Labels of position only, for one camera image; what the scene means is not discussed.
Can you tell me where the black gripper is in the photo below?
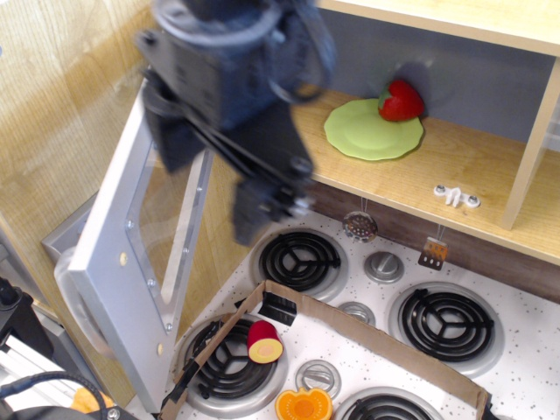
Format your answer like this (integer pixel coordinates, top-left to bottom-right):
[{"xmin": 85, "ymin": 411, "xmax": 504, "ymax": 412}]
[{"xmin": 136, "ymin": 30, "xmax": 313, "ymax": 246}]

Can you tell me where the silver toy microwave door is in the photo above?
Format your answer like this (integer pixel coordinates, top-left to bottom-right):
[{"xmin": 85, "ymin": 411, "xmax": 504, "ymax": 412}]
[{"xmin": 55, "ymin": 82, "xmax": 214, "ymax": 413}]

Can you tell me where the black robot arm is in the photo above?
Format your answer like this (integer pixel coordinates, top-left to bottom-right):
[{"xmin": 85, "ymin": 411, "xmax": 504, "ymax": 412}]
[{"xmin": 136, "ymin": 1, "xmax": 335, "ymax": 245}]

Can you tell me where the back left stove burner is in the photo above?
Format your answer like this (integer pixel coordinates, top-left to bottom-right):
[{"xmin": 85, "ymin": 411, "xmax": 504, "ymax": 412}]
[{"xmin": 250, "ymin": 228, "xmax": 348, "ymax": 301}]

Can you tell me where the stove burner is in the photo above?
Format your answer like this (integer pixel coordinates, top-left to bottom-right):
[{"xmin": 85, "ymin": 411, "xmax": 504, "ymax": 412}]
[
  {"xmin": 186, "ymin": 315, "xmax": 288, "ymax": 419},
  {"xmin": 333, "ymin": 387, "xmax": 443, "ymax": 420},
  {"xmin": 386, "ymin": 282, "xmax": 505, "ymax": 379},
  {"xmin": 250, "ymin": 228, "xmax": 348, "ymax": 301}
]

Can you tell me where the green toy plate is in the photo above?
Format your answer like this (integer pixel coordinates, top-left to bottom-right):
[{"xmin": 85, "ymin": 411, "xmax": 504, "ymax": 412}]
[{"xmin": 324, "ymin": 99, "xmax": 424, "ymax": 161}]

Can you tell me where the hanging silver toy strainer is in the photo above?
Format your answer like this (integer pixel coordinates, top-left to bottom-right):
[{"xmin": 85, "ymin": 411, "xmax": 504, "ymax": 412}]
[{"xmin": 342, "ymin": 198, "xmax": 378, "ymax": 243}]

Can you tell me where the red yellow toy fruit piece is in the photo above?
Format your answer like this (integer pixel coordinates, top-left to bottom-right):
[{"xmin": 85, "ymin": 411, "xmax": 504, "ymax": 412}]
[{"xmin": 247, "ymin": 320, "xmax": 284, "ymax": 364}]

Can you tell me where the silver back stove knob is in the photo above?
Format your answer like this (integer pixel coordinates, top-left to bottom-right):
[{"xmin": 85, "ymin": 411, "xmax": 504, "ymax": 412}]
[{"xmin": 364, "ymin": 251, "xmax": 404, "ymax": 284}]

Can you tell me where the silver stove knob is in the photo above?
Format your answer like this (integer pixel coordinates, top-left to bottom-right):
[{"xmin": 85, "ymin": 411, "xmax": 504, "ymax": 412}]
[
  {"xmin": 364, "ymin": 251, "xmax": 404, "ymax": 284},
  {"xmin": 295, "ymin": 360, "xmax": 342, "ymax": 399},
  {"xmin": 338, "ymin": 302, "xmax": 376, "ymax": 326}
]

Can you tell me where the silver middle stove knob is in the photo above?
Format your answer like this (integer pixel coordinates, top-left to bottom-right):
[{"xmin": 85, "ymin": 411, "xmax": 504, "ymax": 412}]
[{"xmin": 338, "ymin": 302, "xmax": 376, "ymax": 326}]

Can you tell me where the red toy strawberry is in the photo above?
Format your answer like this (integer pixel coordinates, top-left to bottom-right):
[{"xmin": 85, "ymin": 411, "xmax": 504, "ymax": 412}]
[{"xmin": 378, "ymin": 80, "xmax": 425, "ymax": 122}]

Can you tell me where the front left stove burner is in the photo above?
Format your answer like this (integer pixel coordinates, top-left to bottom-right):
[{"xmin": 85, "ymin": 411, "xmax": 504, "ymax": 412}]
[{"xmin": 186, "ymin": 315, "xmax": 288, "ymax": 419}]

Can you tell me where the silver front stove knob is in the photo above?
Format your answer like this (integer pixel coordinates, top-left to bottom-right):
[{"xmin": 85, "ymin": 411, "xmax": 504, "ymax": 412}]
[{"xmin": 295, "ymin": 360, "xmax": 342, "ymax": 399}]

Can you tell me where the hanging toy spatula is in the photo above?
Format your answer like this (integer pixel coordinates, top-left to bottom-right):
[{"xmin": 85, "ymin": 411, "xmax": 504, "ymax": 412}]
[{"xmin": 418, "ymin": 225, "xmax": 448, "ymax": 271}]

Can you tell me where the brown cardboard barrier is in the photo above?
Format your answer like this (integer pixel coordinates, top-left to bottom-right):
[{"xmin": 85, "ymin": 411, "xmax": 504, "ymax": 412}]
[{"xmin": 160, "ymin": 281, "xmax": 491, "ymax": 419}]

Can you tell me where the white door latch clip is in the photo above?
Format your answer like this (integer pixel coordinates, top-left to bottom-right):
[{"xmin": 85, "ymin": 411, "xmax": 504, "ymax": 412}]
[{"xmin": 433, "ymin": 185, "xmax": 481, "ymax": 208}]

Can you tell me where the orange toy pumpkin half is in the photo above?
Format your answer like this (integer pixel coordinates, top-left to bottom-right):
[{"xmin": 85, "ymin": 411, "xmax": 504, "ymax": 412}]
[{"xmin": 275, "ymin": 388, "xmax": 333, "ymax": 420}]

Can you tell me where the black equipment on left edge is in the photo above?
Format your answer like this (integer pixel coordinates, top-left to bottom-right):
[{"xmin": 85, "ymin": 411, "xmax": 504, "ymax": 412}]
[{"xmin": 1, "ymin": 277, "xmax": 53, "ymax": 359}]

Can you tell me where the orange toy food piece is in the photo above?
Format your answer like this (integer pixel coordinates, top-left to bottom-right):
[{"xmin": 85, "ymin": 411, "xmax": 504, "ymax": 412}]
[{"xmin": 70, "ymin": 388, "xmax": 100, "ymax": 414}]

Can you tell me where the front right stove burner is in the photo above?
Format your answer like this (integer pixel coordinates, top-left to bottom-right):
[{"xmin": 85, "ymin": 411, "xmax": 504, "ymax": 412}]
[{"xmin": 333, "ymin": 387, "xmax": 443, "ymax": 420}]

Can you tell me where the back right stove burner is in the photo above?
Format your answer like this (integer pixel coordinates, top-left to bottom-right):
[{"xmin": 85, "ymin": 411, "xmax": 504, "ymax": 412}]
[{"xmin": 386, "ymin": 282, "xmax": 505, "ymax": 379}]

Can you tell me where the grey wall phone holder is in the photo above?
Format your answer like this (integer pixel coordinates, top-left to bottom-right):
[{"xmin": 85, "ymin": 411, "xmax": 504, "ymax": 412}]
[{"xmin": 41, "ymin": 193, "xmax": 97, "ymax": 265}]

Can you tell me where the black braided cable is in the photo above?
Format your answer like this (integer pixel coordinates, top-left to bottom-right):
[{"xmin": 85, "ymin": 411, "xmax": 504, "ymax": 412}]
[{"xmin": 0, "ymin": 370, "xmax": 110, "ymax": 420}]

